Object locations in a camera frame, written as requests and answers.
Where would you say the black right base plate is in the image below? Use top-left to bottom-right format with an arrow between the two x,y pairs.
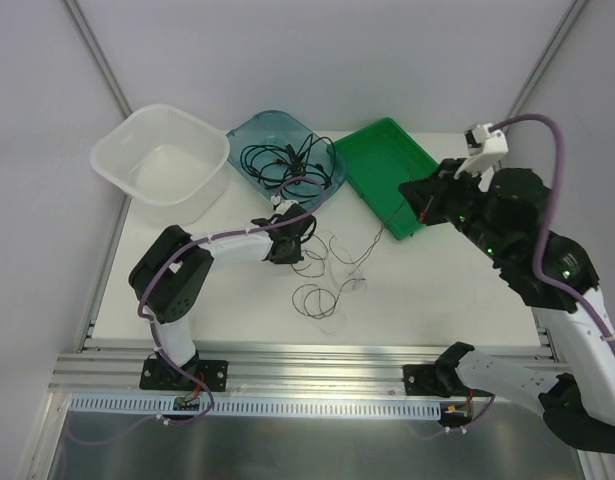
402,364 -> 439,396

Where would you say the white plastic tub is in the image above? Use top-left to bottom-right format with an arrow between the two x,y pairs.
90,104 -> 230,224

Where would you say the right aluminium frame post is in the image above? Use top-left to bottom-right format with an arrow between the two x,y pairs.
505,0 -> 591,118

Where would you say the thin black USB cable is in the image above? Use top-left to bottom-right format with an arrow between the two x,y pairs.
240,130 -> 336,191

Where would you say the aluminium mounting rail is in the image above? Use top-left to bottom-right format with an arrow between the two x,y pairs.
49,339 -> 444,399

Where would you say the thick black USB cable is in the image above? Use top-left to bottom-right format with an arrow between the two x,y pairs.
256,139 -> 336,205
240,144 -> 308,189

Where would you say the aluminium frame post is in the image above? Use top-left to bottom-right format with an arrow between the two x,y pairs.
60,0 -> 133,119
505,0 -> 591,118

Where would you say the thin brown wire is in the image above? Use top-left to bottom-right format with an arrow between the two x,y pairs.
291,169 -> 433,321

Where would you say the green plastic tray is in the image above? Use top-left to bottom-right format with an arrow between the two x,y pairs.
327,118 -> 437,241

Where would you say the white slotted cable duct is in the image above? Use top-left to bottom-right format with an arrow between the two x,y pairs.
69,394 -> 441,421

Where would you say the teal translucent plastic tray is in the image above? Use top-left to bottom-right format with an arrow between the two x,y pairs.
227,110 -> 347,210

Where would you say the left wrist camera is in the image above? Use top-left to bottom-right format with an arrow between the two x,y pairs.
270,195 -> 298,213

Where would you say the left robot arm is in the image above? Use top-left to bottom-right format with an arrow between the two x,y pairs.
128,200 -> 316,392

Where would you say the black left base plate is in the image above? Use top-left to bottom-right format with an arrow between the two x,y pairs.
139,357 -> 231,392

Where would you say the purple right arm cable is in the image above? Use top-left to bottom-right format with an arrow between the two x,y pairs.
411,113 -> 615,441

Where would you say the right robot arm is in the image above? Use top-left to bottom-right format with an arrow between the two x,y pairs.
398,159 -> 615,455

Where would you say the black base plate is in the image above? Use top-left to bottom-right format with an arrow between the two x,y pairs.
139,357 -> 231,392
402,364 -> 439,396

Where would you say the left aluminium frame post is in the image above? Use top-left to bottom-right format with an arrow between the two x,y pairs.
60,0 -> 133,119

